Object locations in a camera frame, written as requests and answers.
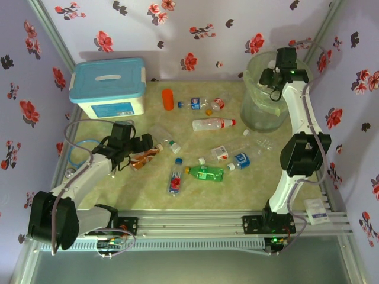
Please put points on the clear ribbed bottle white cap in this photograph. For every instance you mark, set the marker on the clear ribbed bottle white cap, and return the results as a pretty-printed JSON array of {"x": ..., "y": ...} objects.
[{"x": 246, "y": 132}]

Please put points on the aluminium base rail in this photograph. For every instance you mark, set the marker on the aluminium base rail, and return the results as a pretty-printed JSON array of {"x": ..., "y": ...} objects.
[{"x": 192, "y": 222}]

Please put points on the clear bottle white red label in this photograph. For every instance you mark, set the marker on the clear bottle white red label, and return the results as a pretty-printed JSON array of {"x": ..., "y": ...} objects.
[{"x": 219, "y": 154}]

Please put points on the white bottle red cap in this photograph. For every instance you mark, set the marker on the white bottle red cap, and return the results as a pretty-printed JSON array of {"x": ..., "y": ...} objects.
[{"x": 211, "y": 124}]

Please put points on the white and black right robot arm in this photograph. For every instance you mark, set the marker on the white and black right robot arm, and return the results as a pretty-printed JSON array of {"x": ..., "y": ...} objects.
[{"x": 299, "y": 112}]

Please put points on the crushed red-label bottle yellow cap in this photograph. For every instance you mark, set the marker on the crushed red-label bottle yellow cap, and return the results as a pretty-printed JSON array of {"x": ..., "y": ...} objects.
[{"x": 219, "y": 103}]

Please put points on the small green circuit board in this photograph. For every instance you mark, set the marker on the small green circuit board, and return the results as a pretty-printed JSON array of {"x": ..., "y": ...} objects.
[{"x": 109, "y": 244}]

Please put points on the brown label bottle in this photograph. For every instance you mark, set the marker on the brown label bottle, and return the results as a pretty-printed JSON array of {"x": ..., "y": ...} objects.
[{"x": 142, "y": 161}]

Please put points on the aluminium corner post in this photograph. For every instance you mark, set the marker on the aluminium corner post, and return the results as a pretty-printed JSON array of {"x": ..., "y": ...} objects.
[
  {"x": 51, "y": 32},
  {"x": 326, "y": 23}
]

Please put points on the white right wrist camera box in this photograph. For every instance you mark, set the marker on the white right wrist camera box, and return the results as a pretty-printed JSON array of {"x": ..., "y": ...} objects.
[{"x": 271, "y": 63}]

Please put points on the clear Pepsi bottle blue cap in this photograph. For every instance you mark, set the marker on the clear Pepsi bottle blue cap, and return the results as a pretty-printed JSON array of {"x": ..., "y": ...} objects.
[{"x": 195, "y": 104}]

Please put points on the aluminium side rail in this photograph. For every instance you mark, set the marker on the aluminium side rail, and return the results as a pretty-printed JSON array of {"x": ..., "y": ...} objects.
[
  {"x": 75, "y": 113},
  {"x": 339, "y": 205}
]

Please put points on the blue label bottle white cap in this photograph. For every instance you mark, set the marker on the blue label bottle white cap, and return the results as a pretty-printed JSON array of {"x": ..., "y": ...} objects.
[{"x": 241, "y": 160}]

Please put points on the black controller with light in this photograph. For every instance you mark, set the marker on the black controller with light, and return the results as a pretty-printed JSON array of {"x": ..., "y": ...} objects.
[{"x": 276, "y": 241}]

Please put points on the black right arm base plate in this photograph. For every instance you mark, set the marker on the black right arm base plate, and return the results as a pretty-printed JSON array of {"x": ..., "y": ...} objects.
[{"x": 251, "y": 225}]

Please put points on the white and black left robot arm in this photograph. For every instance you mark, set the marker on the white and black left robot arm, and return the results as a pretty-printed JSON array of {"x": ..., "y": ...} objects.
[{"x": 89, "y": 174}]

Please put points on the Fiji water bottle blue cap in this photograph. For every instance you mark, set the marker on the Fiji water bottle blue cap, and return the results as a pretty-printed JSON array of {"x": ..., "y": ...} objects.
[{"x": 175, "y": 179}]

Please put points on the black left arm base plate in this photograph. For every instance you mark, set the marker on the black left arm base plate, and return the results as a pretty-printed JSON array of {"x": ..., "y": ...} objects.
[{"x": 130, "y": 226}]

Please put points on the green bottle yellow cap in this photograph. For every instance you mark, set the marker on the green bottle yellow cap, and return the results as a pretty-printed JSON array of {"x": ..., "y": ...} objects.
[{"x": 205, "y": 173}]

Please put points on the orange plastic cylinder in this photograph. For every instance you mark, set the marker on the orange plastic cylinder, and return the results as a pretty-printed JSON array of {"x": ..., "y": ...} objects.
[{"x": 168, "y": 99}]

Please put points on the clear bin with green liner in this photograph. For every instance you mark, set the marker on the clear bin with green liner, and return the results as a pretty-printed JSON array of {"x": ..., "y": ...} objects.
[{"x": 257, "y": 115}]

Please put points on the white storage box blue lid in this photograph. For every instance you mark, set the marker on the white storage box blue lid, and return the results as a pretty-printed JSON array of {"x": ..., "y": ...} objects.
[{"x": 106, "y": 85}]

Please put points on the white packet with blue label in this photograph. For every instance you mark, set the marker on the white packet with blue label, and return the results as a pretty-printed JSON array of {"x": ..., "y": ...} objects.
[{"x": 318, "y": 217}]

